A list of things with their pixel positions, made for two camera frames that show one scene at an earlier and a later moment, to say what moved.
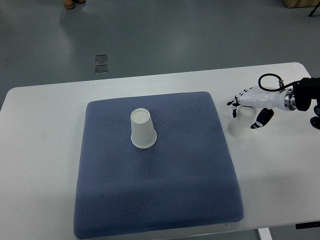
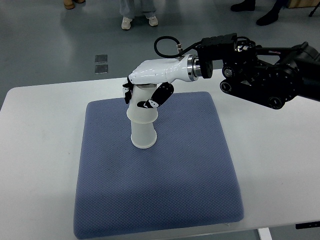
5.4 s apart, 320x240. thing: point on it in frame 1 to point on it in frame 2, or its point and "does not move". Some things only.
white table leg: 264,233 does not move
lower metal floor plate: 101,69 does not move
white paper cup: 241,126 to 138,114
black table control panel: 308,225 does not move
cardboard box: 301,3 does not move
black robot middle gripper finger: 229,102 to 129,85
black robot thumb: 265,115 to 162,92
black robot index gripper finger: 234,110 to 128,94
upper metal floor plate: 101,58 does not move
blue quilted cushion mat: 187,178 does not move
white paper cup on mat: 143,134 does not move
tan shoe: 68,4 does not move
